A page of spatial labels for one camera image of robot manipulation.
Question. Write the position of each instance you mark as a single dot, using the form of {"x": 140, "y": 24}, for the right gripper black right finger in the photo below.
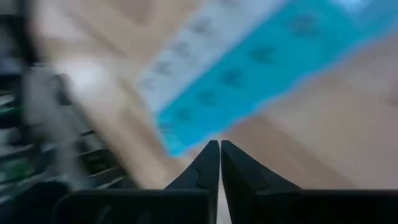
{"x": 239, "y": 177}

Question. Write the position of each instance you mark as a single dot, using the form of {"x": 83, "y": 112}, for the white box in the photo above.
{"x": 248, "y": 62}

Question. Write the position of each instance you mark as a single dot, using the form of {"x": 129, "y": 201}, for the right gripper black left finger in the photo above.
{"x": 205, "y": 168}

